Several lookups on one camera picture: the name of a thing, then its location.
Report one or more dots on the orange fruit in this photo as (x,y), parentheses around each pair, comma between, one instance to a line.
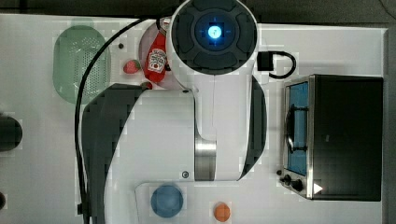
(222,212)

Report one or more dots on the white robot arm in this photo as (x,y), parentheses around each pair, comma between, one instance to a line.
(152,155)

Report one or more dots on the pink strawberry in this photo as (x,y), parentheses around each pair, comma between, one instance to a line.
(131,67)

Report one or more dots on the red ketchup bottle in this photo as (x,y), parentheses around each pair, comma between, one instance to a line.
(156,59)

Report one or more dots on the blue cup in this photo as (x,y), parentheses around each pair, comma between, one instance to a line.
(166,201)

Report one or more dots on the grey round plate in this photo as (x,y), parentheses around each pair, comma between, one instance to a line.
(146,40)

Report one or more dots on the green oval colander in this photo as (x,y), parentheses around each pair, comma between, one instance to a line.
(74,49)

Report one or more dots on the black frying pan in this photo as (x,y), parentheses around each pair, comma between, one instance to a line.
(10,133)

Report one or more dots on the black camera mount with cable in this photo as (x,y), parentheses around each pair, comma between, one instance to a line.
(266,62)

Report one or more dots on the black toaster oven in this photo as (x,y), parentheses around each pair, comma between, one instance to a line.
(333,138)

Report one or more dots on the dark red strawberry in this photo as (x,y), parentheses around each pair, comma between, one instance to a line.
(147,86)

